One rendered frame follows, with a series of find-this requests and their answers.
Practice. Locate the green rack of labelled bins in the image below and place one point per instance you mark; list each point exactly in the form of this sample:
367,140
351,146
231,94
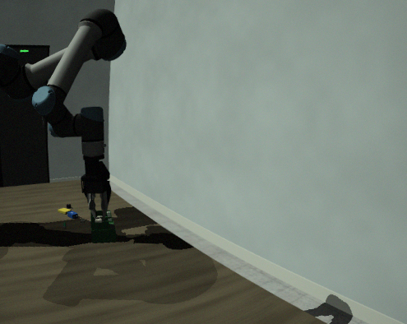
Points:
101,233

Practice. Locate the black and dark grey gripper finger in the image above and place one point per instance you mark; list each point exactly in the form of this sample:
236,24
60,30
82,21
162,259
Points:
91,202
105,199

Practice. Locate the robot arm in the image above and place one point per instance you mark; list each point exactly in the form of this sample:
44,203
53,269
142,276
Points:
19,82

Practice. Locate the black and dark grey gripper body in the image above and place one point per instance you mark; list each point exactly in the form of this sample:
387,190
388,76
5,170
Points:
95,182

